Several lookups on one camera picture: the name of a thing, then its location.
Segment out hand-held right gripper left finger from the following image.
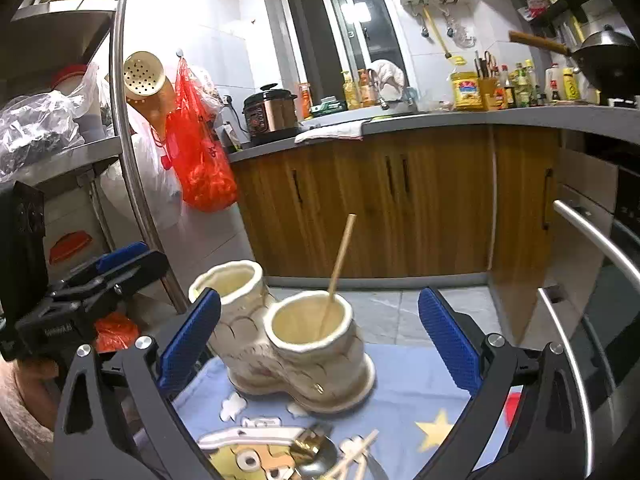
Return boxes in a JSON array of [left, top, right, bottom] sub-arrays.
[[50, 287, 222, 480]]

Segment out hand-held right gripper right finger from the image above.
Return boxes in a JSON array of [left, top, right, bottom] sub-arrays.
[[417, 287, 608, 480]]

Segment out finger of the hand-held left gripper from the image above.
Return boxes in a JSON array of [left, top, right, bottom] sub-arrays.
[[65, 241, 152, 288], [47, 250, 170, 322]]

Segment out white ceramic utensil holder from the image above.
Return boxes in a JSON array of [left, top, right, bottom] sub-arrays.
[[188, 260, 377, 408]]

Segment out wooden chopstick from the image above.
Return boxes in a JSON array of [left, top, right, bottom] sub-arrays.
[[318, 213, 357, 341], [325, 429, 381, 478], [345, 450, 371, 480]]

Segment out gold metal spoon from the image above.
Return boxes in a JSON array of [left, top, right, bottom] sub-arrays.
[[290, 422, 341, 478]]

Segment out orange plastic bag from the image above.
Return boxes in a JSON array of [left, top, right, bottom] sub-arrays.
[[95, 312, 141, 353]]

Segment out white plastic bag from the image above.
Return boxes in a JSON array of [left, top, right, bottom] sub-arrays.
[[100, 105, 183, 231]]

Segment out blue cartoon printed cloth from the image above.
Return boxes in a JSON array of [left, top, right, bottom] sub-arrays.
[[170, 342, 523, 480]]

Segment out red plastic bag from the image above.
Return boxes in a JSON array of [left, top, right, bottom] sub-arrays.
[[162, 57, 240, 212]]

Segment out clear plastic bag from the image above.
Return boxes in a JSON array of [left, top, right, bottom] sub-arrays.
[[0, 62, 113, 183]]

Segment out metal shelf rack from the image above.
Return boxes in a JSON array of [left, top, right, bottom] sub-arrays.
[[0, 0, 191, 321]]

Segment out wooden cabinet doors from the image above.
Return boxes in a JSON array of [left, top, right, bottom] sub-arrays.
[[232, 125, 566, 351]]

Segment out stainless steel oven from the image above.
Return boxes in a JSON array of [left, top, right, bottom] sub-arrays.
[[537, 135, 640, 461]]

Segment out gold perforated strainer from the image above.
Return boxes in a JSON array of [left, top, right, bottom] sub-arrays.
[[123, 51, 168, 103]]

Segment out black pressure cooker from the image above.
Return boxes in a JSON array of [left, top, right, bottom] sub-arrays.
[[242, 82, 300, 147]]

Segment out white dish cloth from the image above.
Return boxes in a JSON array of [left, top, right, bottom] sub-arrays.
[[294, 121, 365, 144]]

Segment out yellow oil jug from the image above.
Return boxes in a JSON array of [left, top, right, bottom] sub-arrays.
[[450, 71, 488, 112]]

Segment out green box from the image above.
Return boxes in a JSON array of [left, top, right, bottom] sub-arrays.
[[310, 96, 348, 113]]

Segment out wooden knife block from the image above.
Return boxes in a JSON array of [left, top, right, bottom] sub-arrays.
[[474, 50, 501, 111]]

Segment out amber bottle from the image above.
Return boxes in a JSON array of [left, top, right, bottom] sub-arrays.
[[357, 69, 378, 108]]

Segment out yellow dish soap bottle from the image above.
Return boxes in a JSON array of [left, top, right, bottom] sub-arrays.
[[341, 70, 362, 111]]

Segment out row of sauce bottles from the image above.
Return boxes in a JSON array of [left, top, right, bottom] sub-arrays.
[[497, 59, 586, 109]]

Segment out white hanging towel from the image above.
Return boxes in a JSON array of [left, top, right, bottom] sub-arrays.
[[367, 59, 408, 98]]

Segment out window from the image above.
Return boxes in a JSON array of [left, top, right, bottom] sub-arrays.
[[276, 0, 416, 106]]

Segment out yellow handled brush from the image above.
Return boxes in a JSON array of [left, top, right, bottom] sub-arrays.
[[422, 7, 466, 66]]

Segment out black wok with wooden handle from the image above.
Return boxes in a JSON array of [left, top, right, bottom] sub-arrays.
[[509, 25, 640, 98]]

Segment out wall shelf with condiments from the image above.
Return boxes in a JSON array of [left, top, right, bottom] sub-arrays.
[[507, 0, 591, 36]]

